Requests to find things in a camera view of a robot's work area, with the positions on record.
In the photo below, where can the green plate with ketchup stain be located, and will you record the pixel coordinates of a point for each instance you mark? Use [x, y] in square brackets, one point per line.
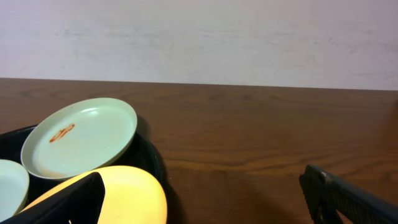
[78, 138]

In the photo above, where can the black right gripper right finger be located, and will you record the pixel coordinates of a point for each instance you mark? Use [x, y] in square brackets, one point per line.
[328, 196]

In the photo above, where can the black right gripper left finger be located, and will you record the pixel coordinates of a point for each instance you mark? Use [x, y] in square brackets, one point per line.
[80, 202]

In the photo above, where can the yellow plate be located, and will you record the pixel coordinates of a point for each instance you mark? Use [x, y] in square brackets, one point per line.
[132, 195]

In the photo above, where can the pale green plate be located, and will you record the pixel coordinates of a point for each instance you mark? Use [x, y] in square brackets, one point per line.
[14, 188]

